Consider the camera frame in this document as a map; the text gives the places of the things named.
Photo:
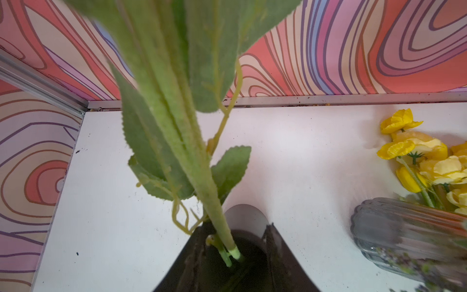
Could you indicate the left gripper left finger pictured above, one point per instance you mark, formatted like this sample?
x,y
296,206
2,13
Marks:
x,y
183,274

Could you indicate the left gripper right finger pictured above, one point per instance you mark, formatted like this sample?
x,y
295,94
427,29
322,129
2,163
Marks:
x,y
285,272

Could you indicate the black vase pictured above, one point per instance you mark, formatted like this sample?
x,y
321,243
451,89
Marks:
x,y
220,272

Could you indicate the red grey glass vase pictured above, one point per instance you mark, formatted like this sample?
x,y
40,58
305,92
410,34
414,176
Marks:
x,y
414,241

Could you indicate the yellow poppy spray stem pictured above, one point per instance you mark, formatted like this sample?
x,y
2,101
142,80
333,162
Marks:
x,y
402,120

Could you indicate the pale yellow rose spray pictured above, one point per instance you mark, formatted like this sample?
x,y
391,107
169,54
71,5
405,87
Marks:
x,y
442,169

